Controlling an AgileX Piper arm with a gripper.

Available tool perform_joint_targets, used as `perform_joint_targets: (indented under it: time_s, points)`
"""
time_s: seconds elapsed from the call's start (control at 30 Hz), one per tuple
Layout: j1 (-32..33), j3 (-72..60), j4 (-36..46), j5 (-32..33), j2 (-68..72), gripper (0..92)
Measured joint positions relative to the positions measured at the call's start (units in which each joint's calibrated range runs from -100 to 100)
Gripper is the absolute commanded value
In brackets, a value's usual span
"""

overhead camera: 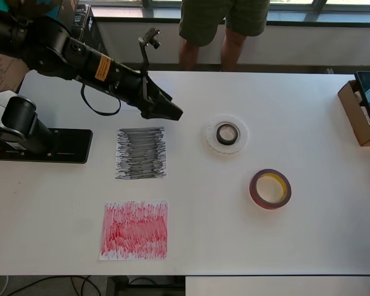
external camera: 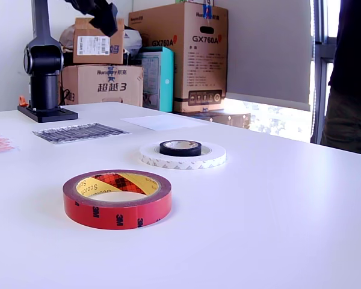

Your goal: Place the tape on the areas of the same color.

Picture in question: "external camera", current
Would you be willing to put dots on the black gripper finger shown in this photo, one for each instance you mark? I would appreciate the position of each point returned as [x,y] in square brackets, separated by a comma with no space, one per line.
[102,21]
[113,19]

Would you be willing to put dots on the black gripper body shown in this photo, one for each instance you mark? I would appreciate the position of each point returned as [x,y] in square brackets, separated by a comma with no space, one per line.
[87,6]

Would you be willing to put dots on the black tape roll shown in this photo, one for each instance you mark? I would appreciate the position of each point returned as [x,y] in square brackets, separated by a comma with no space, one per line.
[180,152]

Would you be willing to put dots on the white tape roll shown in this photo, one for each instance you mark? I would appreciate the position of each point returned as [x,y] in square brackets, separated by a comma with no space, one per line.
[183,164]

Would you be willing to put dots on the red 3M tape roll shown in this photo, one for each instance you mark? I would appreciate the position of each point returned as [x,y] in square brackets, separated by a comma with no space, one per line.
[108,216]

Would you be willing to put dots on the dark grey Piper robot arm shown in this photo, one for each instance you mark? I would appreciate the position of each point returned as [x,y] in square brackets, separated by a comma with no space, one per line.
[43,90]

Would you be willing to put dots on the blue tape strip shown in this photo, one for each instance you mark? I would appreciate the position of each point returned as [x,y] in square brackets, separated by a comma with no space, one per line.
[207,10]

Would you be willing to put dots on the white bag triangle logo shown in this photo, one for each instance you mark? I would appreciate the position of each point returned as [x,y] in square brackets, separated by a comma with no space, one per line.
[132,39]

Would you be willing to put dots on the beige crumpled bag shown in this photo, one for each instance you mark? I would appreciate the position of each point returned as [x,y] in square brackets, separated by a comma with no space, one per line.
[66,37]

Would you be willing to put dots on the small cardboard box white label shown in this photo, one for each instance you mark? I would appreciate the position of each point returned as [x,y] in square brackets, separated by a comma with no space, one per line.
[87,57]

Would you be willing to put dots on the wide cardboard box blue print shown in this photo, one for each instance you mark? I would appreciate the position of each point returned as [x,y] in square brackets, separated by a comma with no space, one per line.
[87,87]

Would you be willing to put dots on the green package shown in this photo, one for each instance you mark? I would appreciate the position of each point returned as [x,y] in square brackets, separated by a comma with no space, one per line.
[185,1]

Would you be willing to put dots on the teal box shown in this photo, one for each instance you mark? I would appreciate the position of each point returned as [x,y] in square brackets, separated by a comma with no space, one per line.
[165,75]

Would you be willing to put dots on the tall GX760A cardboard box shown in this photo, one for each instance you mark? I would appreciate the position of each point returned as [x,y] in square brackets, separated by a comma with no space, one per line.
[204,75]

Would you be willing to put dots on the blank white paper sheet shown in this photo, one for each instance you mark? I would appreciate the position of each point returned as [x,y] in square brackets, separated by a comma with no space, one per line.
[162,120]

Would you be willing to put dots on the black scribbled paper sheet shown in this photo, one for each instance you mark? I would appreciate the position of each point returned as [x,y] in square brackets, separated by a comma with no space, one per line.
[87,132]

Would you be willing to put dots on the orange clamp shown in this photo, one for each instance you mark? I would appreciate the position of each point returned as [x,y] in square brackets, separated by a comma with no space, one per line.
[23,101]

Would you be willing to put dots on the dark printed box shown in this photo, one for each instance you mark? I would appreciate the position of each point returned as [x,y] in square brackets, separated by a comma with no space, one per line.
[228,119]

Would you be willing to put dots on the grey roller blind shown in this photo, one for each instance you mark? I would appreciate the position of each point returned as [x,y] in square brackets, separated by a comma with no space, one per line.
[267,45]

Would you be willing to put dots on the red scribbled paper sheet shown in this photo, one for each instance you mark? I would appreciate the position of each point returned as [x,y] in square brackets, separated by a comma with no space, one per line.
[0,144]

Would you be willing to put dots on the person in dark shirt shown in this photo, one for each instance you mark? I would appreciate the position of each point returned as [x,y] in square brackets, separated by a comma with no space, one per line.
[352,90]

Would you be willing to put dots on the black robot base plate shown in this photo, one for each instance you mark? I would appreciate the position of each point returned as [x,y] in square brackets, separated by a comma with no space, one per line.
[57,116]

